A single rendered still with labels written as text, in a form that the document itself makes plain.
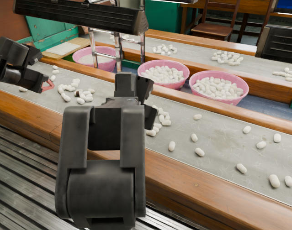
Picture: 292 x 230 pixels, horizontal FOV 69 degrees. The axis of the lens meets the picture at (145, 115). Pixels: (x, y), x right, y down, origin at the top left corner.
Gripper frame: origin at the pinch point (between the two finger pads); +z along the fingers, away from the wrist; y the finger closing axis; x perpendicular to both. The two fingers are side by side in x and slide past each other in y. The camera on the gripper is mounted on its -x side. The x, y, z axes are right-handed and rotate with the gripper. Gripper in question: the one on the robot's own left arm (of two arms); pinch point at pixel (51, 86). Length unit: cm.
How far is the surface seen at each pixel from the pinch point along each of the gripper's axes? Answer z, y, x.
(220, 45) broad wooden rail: 82, -40, -57
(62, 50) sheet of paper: 36, 40, -20
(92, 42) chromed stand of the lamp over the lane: 23.7, 9.3, -25.5
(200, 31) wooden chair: 193, 9, -112
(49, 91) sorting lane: 13.4, 15.2, 3.8
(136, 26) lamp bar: -0.6, -27.6, -27.1
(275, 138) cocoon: 25, -78, -8
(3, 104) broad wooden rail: -2.2, 19.9, 13.8
